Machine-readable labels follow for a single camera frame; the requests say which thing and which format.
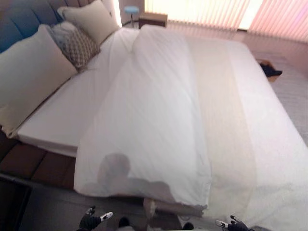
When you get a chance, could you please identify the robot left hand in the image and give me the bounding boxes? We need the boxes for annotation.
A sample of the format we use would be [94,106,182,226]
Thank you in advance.
[79,205,114,231]

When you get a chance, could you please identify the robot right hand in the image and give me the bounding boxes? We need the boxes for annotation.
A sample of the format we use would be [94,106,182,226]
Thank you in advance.
[215,215,248,231]

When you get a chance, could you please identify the robot silver legs and feet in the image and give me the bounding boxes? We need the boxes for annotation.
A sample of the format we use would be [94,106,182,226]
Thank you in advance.
[117,196,195,231]

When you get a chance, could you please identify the black bedside table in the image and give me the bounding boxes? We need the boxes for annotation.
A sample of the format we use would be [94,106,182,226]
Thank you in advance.
[0,173,33,231]

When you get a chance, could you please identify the white duvet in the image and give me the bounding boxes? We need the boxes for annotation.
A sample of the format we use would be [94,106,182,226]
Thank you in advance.
[73,24,308,231]

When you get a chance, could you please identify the white mattress with sheet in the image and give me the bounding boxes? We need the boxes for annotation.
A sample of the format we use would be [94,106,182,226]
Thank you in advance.
[17,26,142,157]

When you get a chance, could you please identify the large cream pillow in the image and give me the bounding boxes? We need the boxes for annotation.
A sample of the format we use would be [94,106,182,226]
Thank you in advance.
[0,24,78,139]

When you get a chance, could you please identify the dark slippers on floor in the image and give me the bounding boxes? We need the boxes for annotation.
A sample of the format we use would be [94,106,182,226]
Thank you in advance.
[257,59,283,82]

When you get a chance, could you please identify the brown patterned cushion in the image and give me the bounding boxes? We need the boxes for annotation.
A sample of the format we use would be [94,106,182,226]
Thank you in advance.
[64,29,101,73]

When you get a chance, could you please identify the blue white patterned cushion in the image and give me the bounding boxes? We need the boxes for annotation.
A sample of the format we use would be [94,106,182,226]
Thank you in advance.
[47,20,78,55]

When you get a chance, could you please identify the brown wooden nightstand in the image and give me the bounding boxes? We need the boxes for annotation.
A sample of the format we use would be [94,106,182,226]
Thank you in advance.
[138,12,168,29]

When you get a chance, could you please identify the blue padded headboard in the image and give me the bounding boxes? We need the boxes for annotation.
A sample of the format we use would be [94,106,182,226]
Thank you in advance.
[0,0,90,54]

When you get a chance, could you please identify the vertical blind curtain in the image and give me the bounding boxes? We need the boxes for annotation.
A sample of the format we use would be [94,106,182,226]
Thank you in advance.
[144,0,308,32]

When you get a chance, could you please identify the round blue stool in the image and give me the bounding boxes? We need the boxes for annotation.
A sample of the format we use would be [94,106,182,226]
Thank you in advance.
[123,5,140,26]

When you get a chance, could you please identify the brown bed frame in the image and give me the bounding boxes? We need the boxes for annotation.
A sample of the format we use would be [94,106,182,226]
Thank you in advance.
[0,127,80,191]

